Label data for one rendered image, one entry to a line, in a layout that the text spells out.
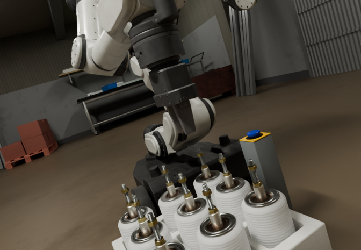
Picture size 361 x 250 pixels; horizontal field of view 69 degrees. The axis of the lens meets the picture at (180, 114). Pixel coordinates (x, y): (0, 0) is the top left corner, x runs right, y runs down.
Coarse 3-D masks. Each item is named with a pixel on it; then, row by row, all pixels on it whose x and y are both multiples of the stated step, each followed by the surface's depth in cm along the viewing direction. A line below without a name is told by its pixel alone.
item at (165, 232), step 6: (162, 222) 62; (168, 228) 59; (162, 234) 56; (168, 234) 58; (150, 240) 55; (168, 240) 57; (132, 246) 56; (138, 246) 55; (144, 246) 55; (150, 246) 54
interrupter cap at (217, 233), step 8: (224, 216) 54; (232, 216) 53; (200, 224) 54; (208, 224) 54; (224, 224) 52; (232, 224) 51; (200, 232) 52; (208, 232) 51; (216, 232) 50; (224, 232) 49
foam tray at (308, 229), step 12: (300, 216) 58; (300, 228) 54; (312, 228) 53; (324, 228) 54; (120, 240) 74; (180, 240) 67; (252, 240) 56; (288, 240) 52; (300, 240) 51; (312, 240) 52; (324, 240) 54
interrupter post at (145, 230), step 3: (147, 219) 58; (138, 222) 58; (144, 222) 58; (147, 222) 58; (141, 225) 58; (144, 225) 58; (147, 225) 58; (141, 228) 58; (144, 228) 58; (147, 228) 58; (150, 228) 59; (141, 231) 58; (144, 231) 58; (147, 231) 58; (150, 231) 58; (144, 234) 58; (147, 234) 58
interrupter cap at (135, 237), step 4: (160, 224) 60; (136, 228) 61; (160, 228) 58; (136, 232) 60; (140, 232) 60; (152, 232) 58; (160, 232) 57; (132, 236) 59; (136, 236) 58; (140, 236) 58; (144, 236) 58; (148, 236) 57; (152, 236) 56; (132, 240) 57; (136, 240) 56; (140, 240) 56; (144, 240) 55; (148, 240) 55
